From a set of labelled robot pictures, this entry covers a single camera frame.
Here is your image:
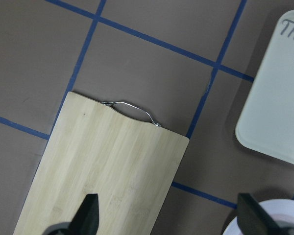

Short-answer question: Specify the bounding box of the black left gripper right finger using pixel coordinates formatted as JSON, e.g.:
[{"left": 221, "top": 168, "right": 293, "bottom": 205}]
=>
[{"left": 237, "top": 193, "right": 294, "bottom": 235}]

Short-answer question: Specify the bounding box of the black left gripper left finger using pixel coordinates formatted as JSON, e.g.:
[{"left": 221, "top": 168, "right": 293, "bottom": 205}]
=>
[{"left": 45, "top": 193, "right": 98, "bottom": 235}]

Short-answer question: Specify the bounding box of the cream bear tray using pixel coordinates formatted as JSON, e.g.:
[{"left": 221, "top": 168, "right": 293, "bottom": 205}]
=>
[{"left": 235, "top": 10, "right": 294, "bottom": 164}]

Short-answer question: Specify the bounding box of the white round plate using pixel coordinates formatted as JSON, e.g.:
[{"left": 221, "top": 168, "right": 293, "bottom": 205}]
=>
[{"left": 221, "top": 198, "right": 294, "bottom": 235}]

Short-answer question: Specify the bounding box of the wooden cutting board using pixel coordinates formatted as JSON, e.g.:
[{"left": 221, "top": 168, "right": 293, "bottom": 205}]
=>
[{"left": 14, "top": 92, "right": 189, "bottom": 235}]

